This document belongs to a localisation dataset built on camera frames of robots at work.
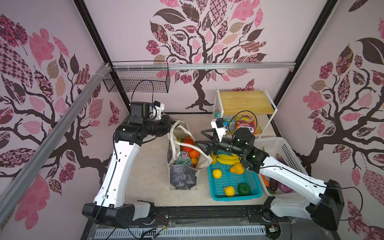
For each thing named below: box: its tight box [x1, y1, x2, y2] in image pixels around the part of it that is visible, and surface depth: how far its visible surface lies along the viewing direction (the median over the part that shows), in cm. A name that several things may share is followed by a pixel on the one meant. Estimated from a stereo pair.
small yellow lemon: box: [212, 169, 222, 179], surface depth 86 cm
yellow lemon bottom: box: [224, 186, 236, 197], surface depth 79 cm
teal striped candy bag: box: [174, 151, 193, 167], surface depth 84 cm
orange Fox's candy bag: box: [235, 115, 258, 136], surface depth 92 cm
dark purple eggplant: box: [276, 153, 289, 167], surface depth 94 cm
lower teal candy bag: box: [214, 112, 236, 131], surface depth 92 cm
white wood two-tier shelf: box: [212, 87, 278, 139], surface depth 83 cm
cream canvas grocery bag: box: [167, 120, 213, 190], surface depth 69 cm
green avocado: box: [237, 182, 251, 196], surface depth 79 cm
